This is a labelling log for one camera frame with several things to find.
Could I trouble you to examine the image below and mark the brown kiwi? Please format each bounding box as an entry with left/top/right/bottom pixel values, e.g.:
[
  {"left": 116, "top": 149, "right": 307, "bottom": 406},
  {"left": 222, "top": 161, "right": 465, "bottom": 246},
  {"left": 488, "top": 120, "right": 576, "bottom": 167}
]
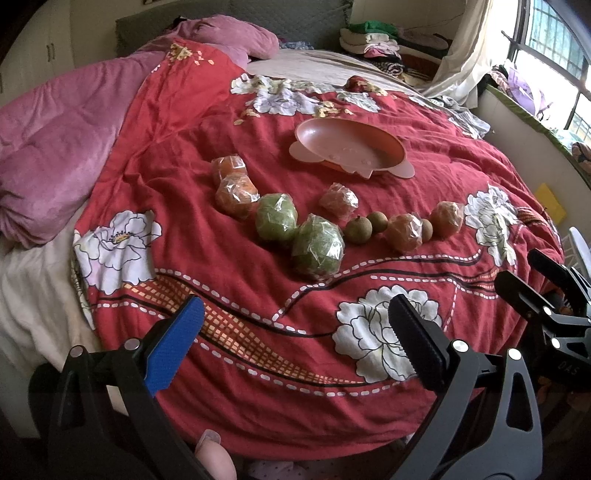
[
  {"left": 367, "top": 211, "right": 389, "bottom": 235},
  {"left": 422, "top": 218, "right": 434, "bottom": 243},
  {"left": 344, "top": 216, "right": 373, "bottom": 244}
]

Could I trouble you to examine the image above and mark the green fruit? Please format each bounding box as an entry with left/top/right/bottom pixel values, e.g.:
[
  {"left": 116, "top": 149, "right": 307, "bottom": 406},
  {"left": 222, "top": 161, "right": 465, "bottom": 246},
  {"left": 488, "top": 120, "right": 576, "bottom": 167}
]
[
  {"left": 291, "top": 214, "right": 345, "bottom": 279},
  {"left": 256, "top": 193, "right": 298, "bottom": 242}
]

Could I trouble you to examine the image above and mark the small orange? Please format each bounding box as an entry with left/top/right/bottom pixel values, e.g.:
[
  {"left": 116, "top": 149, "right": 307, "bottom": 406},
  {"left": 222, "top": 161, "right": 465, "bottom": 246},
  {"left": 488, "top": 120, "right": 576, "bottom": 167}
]
[{"left": 320, "top": 183, "right": 359, "bottom": 219}]

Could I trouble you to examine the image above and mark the pink plastic bowl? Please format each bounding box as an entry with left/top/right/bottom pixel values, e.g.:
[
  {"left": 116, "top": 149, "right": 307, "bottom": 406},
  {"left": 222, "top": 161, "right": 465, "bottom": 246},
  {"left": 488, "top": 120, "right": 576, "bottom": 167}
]
[{"left": 290, "top": 118, "right": 415, "bottom": 179}]

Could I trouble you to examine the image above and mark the person's left hand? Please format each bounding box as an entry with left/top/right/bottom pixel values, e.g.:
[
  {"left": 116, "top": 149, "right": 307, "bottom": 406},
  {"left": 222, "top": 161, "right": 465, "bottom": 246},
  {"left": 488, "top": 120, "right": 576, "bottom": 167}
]
[{"left": 194, "top": 429, "right": 238, "bottom": 480}]

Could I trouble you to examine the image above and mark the white chair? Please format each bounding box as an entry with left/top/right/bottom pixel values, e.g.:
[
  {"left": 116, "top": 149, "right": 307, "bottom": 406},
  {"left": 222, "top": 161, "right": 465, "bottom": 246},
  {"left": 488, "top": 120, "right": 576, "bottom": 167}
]
[{"left": 562, "top": 227, "right": 591, "bottom": 281}]

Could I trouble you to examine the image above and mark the yellow sticky note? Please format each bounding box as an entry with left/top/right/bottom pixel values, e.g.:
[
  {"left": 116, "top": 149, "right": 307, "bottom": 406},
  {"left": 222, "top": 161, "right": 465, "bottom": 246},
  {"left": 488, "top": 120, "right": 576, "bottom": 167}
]
[{"left": 535, "top": 183, "right": 567, "bottom": 226}]

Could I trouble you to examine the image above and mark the purple bag on sill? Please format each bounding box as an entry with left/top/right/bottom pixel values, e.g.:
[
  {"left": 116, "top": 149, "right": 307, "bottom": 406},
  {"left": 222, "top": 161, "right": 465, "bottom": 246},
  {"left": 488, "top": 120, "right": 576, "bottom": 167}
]
[{"left": 504, "top": 61, "right": 552, "bottom": 117}]

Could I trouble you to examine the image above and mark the red floral quilt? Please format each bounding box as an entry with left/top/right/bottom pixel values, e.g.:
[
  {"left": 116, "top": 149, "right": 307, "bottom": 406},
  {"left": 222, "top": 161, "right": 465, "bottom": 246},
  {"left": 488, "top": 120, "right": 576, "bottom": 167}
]
[{"left": 73, "top": 44, "right": 563, "bottom": 460}]

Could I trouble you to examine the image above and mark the cream curtain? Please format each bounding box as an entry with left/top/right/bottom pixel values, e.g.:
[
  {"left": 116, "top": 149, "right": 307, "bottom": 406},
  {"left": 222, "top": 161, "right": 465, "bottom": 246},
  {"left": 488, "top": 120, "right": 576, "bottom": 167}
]
[{"left": 422, "top": 0, "right": 521, "bottom": 109}]

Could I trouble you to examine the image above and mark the window with grille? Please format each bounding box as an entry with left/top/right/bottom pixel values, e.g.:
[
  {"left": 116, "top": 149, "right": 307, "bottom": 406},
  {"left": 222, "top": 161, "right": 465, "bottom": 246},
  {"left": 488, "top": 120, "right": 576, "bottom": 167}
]
[{"left": 508, "top": 1, "right": 590, "bottom": 141}]

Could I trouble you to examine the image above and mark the pink blanket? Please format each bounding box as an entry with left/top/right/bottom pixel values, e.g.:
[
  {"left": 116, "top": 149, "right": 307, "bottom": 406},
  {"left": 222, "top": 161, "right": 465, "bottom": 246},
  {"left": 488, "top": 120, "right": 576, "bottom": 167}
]
[{"left": 1, "top": 21, "right": 280, "bottom": 248}]

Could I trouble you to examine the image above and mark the pile of folded clothes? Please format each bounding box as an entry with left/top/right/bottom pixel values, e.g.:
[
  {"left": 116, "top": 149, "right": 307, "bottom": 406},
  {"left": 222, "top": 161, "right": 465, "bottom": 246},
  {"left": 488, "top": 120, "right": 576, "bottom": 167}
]
[{"left": 339, "top": 20, "right": 454, "bottom": 80}]

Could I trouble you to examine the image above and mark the beige bed sheet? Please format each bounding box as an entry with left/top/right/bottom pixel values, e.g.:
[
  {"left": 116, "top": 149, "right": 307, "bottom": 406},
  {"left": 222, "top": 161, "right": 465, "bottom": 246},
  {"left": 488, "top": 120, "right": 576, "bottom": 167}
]
[{"left": 246, "top": 49, "right": 421, "bottom": 93}]

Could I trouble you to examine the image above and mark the white wardrobe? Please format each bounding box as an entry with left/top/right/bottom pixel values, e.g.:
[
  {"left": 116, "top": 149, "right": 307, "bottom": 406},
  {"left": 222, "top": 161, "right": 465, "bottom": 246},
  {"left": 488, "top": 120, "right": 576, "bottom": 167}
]
[{"left": 1, "top": 0, "right": 74, "bottom": 106}]

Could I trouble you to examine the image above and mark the grey padded headboard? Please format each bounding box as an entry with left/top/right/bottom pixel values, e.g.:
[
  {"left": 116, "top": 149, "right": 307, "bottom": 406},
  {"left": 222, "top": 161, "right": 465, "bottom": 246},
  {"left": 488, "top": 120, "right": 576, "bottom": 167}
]
[{"left": 115, "top": 1, "right": 353, "bottom": 57}]

